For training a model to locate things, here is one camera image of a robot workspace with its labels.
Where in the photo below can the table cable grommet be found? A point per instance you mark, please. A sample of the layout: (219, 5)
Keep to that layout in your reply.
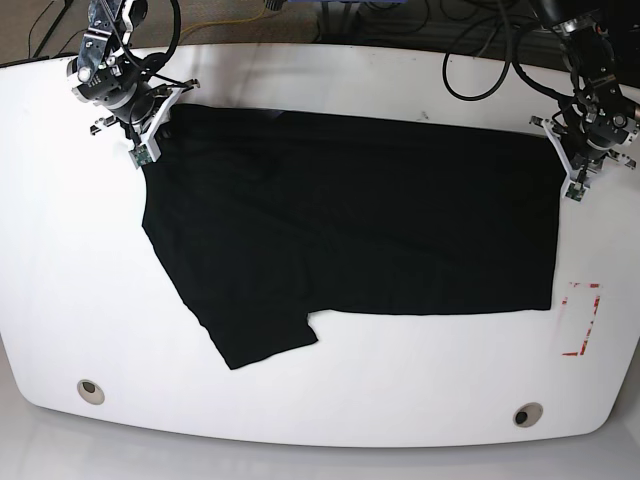
(528, 415)
(90, 392)

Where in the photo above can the black printed t-shirt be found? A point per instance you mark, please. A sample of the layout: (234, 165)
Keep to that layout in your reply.
(261, 219)

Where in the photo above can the right table cable grommet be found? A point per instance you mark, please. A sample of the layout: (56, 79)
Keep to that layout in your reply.
(528, 415)

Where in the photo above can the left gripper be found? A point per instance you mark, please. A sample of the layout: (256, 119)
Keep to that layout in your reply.
(591, 149)

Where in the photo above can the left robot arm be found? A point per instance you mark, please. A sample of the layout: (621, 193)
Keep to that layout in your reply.
(598, 116)

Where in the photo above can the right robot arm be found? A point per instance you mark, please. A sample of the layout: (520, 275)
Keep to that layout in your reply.
(108, 74)

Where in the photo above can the red tape rectangle marking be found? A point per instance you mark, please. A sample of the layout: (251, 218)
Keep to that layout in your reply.
(577, 317)

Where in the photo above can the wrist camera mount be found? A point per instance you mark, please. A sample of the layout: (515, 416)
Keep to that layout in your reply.
(576, 183)
(145, 148)

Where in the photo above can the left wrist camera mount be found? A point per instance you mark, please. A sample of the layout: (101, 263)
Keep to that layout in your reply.
(145, 148)

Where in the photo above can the left table cable grommet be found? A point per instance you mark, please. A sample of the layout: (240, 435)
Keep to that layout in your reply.
(90, 392)

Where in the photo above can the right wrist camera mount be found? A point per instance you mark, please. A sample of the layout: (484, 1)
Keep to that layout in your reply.
(576, 183)

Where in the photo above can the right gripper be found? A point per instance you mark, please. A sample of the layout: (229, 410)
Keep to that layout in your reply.
(134, 107)

